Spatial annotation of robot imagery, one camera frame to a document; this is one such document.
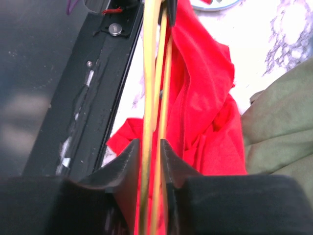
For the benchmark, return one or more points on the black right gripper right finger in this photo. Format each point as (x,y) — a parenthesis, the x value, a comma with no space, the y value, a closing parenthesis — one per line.
(231,205)

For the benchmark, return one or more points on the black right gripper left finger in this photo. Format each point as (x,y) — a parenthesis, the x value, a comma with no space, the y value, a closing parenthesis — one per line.
(104,203)

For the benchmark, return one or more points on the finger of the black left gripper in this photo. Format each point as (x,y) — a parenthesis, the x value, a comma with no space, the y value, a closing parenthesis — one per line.
(172,10)

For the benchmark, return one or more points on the yellow hanger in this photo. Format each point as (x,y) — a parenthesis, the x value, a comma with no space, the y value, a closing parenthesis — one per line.
(156,62)

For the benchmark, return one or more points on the red tank top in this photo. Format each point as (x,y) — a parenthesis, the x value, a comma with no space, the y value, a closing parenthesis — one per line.
(202,120)

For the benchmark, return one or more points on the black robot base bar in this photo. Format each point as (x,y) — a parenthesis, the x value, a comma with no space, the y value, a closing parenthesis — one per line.
(72,138)

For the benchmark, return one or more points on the green tank top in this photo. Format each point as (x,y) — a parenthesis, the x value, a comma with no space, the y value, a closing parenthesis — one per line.
(278,126)

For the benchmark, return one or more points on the watermelon pattern plate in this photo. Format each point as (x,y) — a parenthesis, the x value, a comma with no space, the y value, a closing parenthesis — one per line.
(213,5)

